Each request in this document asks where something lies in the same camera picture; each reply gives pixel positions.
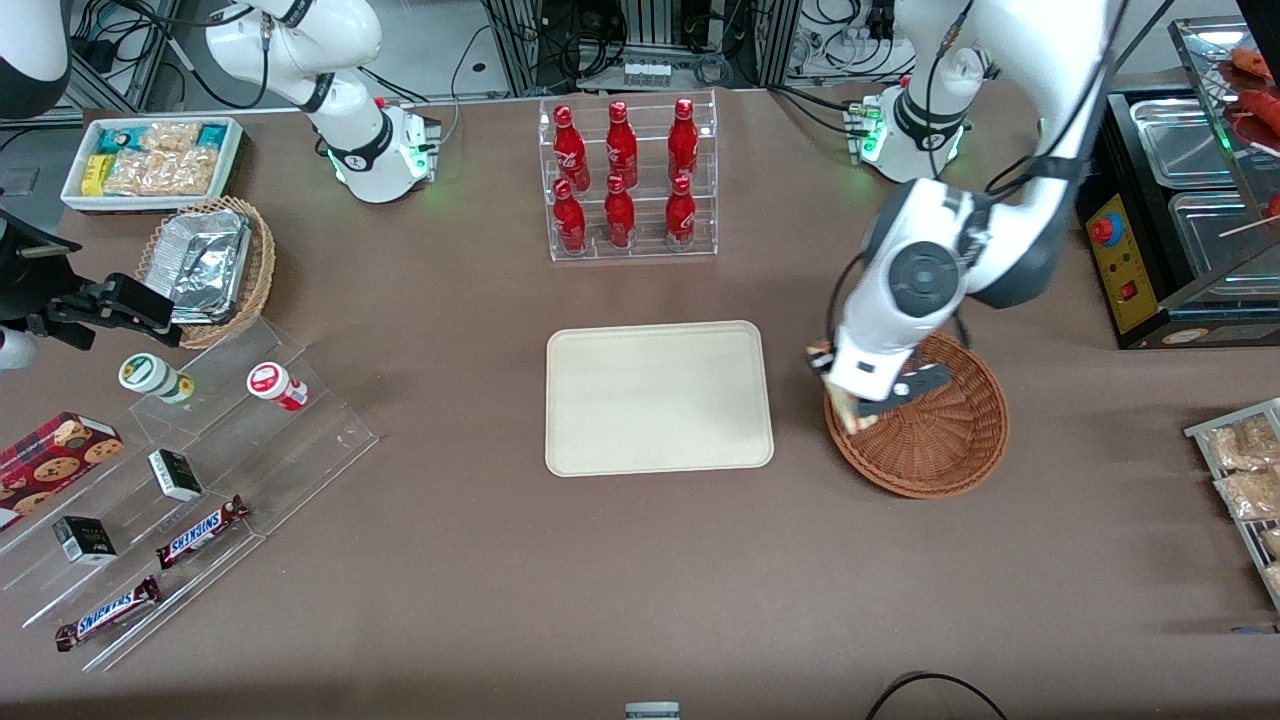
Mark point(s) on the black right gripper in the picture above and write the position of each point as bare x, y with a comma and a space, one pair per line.
22, 266

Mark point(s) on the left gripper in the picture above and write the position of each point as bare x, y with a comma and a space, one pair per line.
815, 366

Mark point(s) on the triangular sandwich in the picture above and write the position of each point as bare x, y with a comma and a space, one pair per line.
858, 416

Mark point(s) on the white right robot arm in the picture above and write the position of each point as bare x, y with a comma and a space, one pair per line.
330, 60

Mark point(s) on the round brown wicker basket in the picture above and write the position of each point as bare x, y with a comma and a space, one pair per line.
940, 450

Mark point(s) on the light brown wicker basket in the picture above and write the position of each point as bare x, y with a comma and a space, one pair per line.
262, 270

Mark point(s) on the beige rectangular tray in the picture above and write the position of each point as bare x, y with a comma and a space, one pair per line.
660, 400

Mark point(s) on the green lid cup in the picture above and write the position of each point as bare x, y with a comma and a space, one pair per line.
150, 375

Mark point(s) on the white snack bin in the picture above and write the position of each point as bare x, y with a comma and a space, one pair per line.
75, 195

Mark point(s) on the yellow snack packet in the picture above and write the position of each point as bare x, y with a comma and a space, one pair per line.
94, 175

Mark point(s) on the clear rice cracker bag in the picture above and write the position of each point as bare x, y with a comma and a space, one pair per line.
165, 172

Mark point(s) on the red plaid cookie box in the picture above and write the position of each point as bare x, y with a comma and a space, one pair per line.
50, 460

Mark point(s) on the teal snack packet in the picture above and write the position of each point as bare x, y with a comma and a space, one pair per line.
118, 140

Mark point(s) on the small black box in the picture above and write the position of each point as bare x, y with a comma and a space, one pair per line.
175, 475
85, 540

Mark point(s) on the red lid cup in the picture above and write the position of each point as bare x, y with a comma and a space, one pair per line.
272, 383

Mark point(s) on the clear acrylic stepped shelf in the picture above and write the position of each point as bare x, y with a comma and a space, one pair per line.
300, 450

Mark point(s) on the red cola bottle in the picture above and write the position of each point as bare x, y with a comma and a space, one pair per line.
621, 140
570, 220
570, 145
683, 135
619, 215
680, 215

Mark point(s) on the snickers bar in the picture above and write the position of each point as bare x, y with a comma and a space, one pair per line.
108, 613
200, 532

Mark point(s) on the clear acrylic bottle rack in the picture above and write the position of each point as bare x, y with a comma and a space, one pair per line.
650, 255

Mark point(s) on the black hot food display case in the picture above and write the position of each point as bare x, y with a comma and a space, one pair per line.
1125, 270

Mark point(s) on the grey power strip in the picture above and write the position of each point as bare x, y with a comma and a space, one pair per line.
647, 73

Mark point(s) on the steel food pan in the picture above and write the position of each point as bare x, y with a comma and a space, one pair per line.
1215, 235
1180, 140

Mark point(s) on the clear fried snack bag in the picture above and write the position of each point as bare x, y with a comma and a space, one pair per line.
1250, 495
1245, 445

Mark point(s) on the grey small device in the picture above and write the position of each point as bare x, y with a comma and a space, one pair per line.
652, 711

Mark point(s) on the red sausage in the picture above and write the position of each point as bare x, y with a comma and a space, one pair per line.
1262, 105

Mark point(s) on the aluminium frame rack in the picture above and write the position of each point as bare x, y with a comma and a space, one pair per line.
650, 25

